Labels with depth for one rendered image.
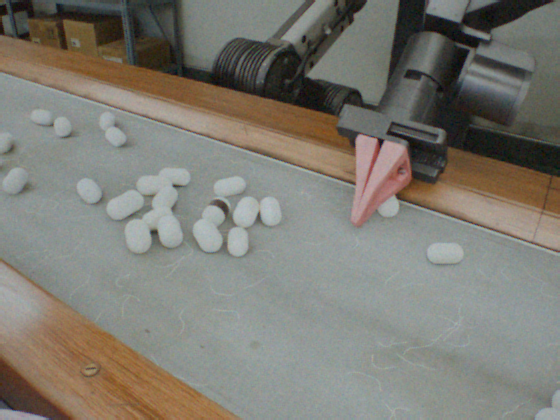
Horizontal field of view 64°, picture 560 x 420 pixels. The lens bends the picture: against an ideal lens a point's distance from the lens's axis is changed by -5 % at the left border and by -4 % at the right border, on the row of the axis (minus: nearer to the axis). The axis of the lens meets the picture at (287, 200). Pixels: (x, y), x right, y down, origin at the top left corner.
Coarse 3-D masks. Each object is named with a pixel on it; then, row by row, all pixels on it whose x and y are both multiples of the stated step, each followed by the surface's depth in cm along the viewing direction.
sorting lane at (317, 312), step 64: (0, 128) 62; (128, 128) 62; (0, 192) 48; (64, 192) 48; (192, 192) 49; (256, 192) 49; (320, 192) 50; (0, 256) 39; (64, 256) 39; (128, 256) 40; (192, 256) 40; (256, 256) 41; (320, 256) 41; (384, 256) 41; (512, 256) 41; (128, 320) 34; (192, 320) 34; (256, 320) 34; (320, 320) 34; (384, 320) 35; (448, 320) 35; (512, 320) 35; (192, 384) 29; (256, 384) 30; (320, 384) 30; (384, 384) 30; (448, 384) 30; (512, 384) 30
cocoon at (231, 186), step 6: (222, 180) 48; (228, 180) 48; (234, 180) 48; (240, 180) 48; (216, 186) 47; (222, 186) 47; (228, 186) 47; (234, 186) 48; (240, 186) 48; (216, 192) 48; (222, 192) 47; (228, 192) 48; (234, 192) 48; (240, 192) 48
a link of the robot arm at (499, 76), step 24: (432, 0) 44; (456, 0) 43; (432, 24) 45; (456, 24) 43; (480, 48) 44; (504, 48) 44; (480, 72) 43; (504, 72) 42; (528, 72) 42; (480, 96) 43; (504, 96) 42; (504, 120) 44
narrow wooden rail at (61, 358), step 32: (0, 288) 32; (32, 288) 33; (0, 320) 30; (32, 320) 30; (64, 320) 30; (0, 352) 28; (32, 352) 28; (64, 352) 28; (96, 352) 28; (128, 352) 28; (0, 384) 32; (32, 384) 26; (64, 384) 26; (96, 384) 26; (128, 384) 26; (160, 384) 26; (64, 416) 25; (96, 416) 24; (128, 416) 25; (160, 416) 25; (192, 416) 25; (224, 416) 25
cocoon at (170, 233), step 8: (168, 216) 42; (160, 224) 41; (168, 224) 41; (176, 224) 41; (160, 232) 40; (168, 232) 40; (176, 232) 40; (160, 240) 40; (168, 240) 40; (176, 240) 40
